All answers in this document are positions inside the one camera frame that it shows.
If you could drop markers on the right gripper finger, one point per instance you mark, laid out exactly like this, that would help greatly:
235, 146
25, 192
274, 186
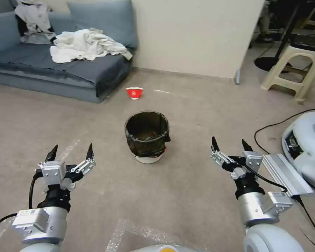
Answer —
219, 156
246, 147

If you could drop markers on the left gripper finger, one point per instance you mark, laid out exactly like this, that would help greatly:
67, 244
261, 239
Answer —
52, 155
84, 166

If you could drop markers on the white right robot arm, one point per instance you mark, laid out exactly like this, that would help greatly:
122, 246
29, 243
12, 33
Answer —
262, 231

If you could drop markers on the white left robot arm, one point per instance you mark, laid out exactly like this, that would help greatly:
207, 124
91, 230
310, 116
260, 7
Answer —
39, 231

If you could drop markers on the trash can with black bag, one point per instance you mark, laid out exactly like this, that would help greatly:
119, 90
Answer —
147, 147

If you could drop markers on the black floor stand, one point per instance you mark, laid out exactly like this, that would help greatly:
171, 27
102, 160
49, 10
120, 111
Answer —
265, 63

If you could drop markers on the silver aluminium bar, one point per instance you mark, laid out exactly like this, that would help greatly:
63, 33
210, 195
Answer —
286, 173

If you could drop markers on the white rounded machine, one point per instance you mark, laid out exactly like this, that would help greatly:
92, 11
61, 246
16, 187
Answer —
309, 147

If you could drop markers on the grey metal partition foot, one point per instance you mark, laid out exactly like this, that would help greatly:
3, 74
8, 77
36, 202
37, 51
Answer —
237, 76

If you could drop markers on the clear bubble wrap sheet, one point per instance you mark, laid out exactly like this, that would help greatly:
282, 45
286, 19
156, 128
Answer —
131, 236

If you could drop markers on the blue-grey fabric sofa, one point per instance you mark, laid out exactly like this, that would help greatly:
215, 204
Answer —
42, 68

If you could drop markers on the red paper cup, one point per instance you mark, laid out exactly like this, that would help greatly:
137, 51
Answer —
134, 94

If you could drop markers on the crumpled white cloth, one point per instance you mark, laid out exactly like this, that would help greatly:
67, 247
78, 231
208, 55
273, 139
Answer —
81, 44

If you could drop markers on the person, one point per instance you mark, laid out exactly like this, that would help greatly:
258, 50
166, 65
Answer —
265, 23

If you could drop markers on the white and black jacket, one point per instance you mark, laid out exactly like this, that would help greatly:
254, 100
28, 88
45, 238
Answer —
34, 18

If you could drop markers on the blue-grey sofa cushion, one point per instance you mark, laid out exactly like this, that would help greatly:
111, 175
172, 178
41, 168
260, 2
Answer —
107, 21

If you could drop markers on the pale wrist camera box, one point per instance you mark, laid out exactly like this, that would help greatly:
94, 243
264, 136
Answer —
252, 161
52, 172

